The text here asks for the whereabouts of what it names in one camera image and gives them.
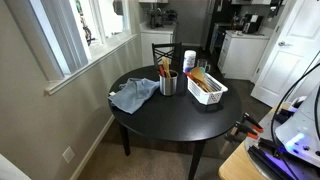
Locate long wooden spoon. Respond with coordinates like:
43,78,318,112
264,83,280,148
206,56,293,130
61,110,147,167
161,56,172,79

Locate steel tin can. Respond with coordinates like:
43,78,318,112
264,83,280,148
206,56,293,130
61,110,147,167
158,69,179,97

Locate blue cloth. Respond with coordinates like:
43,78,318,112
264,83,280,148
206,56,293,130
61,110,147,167
108,77,160,115

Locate black round table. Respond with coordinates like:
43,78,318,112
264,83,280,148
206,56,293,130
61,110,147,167
107,64,243,180

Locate red silicone spatula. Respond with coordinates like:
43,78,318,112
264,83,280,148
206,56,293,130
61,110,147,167
184,71,196,81

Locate wide wooden spatula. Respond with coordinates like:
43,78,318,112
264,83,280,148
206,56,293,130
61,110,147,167
189,66,213,93

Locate black metal chair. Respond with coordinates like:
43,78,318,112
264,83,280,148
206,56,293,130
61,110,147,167
151,41,184,73

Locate white wipes canister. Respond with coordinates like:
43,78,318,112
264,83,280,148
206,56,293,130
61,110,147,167
182,49,197,74

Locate white kitchen cabinet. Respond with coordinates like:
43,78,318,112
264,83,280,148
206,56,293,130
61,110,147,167
139,23,178,67

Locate white plastic basket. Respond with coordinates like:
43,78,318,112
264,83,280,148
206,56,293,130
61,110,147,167
186,73,229,106

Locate clear glass mug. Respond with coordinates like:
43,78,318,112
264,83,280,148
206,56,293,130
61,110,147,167
197,58,212,74

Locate dark kitchen appliance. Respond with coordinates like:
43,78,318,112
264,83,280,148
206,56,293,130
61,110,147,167
148,7,164,29

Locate white framed window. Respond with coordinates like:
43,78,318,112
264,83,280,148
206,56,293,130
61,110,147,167
28,0,138,97

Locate dark kitchen range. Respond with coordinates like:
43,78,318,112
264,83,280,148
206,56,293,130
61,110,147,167
209,22,231,56

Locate white drawer cabinet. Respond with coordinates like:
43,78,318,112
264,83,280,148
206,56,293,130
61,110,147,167
217,30,271,81

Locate black orange clamp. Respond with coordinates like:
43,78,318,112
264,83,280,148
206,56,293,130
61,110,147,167
241,112,264,134
224,121,259,144

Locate grey vertical blinds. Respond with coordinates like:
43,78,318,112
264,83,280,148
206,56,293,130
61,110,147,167
39,0,90,76

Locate black coffee machine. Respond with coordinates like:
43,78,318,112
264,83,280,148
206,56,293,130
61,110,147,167
242,13,264,34

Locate red handled utensil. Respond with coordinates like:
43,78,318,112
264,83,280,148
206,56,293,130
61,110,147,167
157,64,166,78

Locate grey metal base plate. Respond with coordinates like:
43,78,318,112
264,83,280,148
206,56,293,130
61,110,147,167
244,109,320,180

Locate white wall outlet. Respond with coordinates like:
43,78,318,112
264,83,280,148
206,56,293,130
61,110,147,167
61,145,76,164

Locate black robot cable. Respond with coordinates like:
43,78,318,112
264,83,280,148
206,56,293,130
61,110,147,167
270,61,320,158

